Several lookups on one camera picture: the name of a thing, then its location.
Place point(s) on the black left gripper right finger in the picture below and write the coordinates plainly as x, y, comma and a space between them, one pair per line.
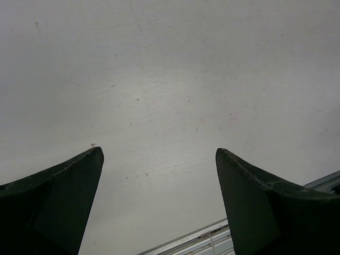
269, 215

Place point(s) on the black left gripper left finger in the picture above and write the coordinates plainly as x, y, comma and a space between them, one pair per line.
47, 212

